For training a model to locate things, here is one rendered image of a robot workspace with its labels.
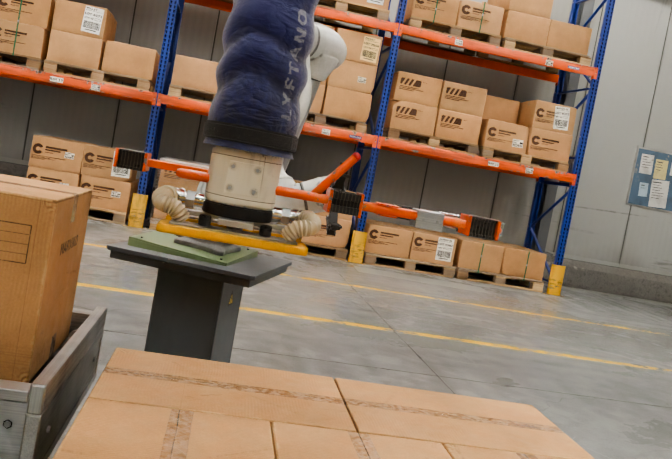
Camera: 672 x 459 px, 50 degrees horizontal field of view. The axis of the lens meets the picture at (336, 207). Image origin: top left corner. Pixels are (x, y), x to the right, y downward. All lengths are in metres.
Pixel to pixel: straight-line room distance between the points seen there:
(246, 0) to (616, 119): 10.39
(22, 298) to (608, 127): 10.68
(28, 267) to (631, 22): 11.04
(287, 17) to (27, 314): 0.86
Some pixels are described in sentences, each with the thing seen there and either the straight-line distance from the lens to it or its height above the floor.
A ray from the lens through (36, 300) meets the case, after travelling 1.67.
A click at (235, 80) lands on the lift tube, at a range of 1.69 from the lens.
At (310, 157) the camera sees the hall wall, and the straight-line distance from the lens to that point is 10.31.
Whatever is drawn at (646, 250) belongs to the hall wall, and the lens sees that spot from 12.25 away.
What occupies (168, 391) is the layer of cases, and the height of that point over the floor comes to 0.54.
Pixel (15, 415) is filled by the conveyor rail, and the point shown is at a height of 0.54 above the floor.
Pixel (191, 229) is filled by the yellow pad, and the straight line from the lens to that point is 1.63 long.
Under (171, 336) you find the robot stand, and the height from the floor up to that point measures 0.47.
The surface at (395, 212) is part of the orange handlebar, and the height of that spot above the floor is 1.04.
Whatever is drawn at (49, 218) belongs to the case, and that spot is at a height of 0.91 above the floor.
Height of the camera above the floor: 1.12
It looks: 3 degrees down
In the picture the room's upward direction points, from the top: 10 degrees clockwise
